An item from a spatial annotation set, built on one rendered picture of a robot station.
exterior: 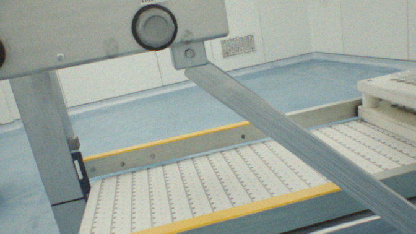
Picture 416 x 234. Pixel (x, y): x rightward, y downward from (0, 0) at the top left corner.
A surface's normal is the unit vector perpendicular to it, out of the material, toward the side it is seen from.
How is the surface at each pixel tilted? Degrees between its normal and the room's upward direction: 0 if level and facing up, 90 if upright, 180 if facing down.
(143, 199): 0
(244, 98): 87
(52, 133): 90
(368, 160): 0
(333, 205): 90
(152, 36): 90
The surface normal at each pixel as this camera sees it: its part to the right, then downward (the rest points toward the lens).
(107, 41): 0.18, 0.25
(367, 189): -0.39, 0.28
